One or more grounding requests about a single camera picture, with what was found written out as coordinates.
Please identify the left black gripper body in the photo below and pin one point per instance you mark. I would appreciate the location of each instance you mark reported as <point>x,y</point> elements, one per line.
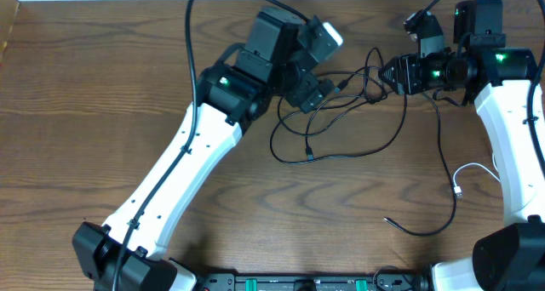
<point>306,84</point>

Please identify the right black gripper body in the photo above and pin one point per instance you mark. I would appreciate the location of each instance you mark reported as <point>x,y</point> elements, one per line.
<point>421,74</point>

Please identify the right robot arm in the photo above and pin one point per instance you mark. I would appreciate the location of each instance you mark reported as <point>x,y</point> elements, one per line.
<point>497,80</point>

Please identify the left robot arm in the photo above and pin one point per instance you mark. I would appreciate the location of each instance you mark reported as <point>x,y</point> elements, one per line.
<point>127,251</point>

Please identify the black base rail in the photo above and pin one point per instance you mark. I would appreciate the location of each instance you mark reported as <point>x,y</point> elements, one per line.
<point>388,280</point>

